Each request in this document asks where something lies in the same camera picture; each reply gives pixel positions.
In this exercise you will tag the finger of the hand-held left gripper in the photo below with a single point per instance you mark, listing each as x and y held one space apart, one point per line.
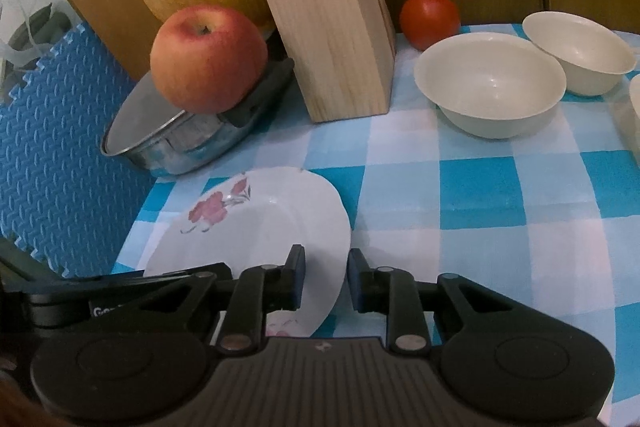
150 278

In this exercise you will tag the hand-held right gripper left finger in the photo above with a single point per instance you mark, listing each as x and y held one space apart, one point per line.
298 281

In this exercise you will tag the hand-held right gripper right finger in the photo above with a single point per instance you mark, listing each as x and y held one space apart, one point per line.
356 283

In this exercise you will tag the white floral plate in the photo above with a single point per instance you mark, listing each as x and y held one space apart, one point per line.
260 227

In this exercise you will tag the cream bowl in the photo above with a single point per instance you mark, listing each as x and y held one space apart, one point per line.
636 97
580 42
490 82

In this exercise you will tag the blue checkered tablecloth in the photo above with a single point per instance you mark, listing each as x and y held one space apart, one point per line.
475 217

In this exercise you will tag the steel pot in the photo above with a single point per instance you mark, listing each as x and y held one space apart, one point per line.
200 149

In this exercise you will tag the blue foam mat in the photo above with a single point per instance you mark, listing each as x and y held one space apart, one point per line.
60 147

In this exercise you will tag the glass pot lid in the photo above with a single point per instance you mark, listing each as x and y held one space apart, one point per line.
145 117

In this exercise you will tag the red apple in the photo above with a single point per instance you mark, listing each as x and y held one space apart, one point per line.
205 57

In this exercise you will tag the translucent plastic bag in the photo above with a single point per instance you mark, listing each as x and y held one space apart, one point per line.
20 52

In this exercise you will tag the wooden block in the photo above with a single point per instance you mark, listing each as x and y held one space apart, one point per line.
320 17

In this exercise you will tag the red tomato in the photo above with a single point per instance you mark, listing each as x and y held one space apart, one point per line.
430 21

